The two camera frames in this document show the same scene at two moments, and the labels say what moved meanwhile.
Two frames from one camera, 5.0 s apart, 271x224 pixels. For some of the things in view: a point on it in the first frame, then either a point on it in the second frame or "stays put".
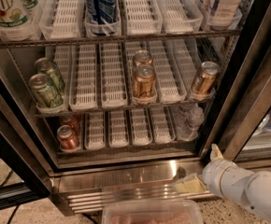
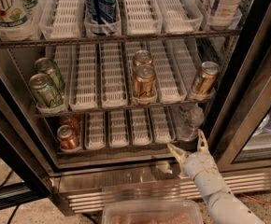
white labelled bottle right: [226, 5] stays put
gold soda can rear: [142, 57] stays put
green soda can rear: [46, 65] stays put
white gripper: [214, 175] to [198, 163]
